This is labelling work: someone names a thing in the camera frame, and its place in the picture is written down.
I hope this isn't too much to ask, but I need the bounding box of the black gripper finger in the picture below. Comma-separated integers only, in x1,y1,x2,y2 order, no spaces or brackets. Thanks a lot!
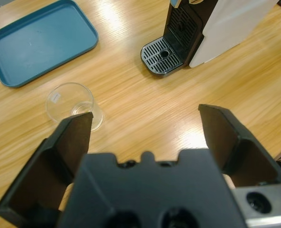
0,111,94,228
197,104,281,188

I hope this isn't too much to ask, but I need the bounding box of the clear glass cup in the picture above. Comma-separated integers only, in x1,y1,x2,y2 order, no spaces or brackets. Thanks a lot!
45,82,105,132

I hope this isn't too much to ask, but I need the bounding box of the white capsule coffee machine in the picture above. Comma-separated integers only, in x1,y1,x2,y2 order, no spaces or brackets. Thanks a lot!
140,0,280,78

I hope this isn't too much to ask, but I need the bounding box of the teal plastic serving tray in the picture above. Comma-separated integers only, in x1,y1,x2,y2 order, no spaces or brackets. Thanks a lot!
0,0,99,89

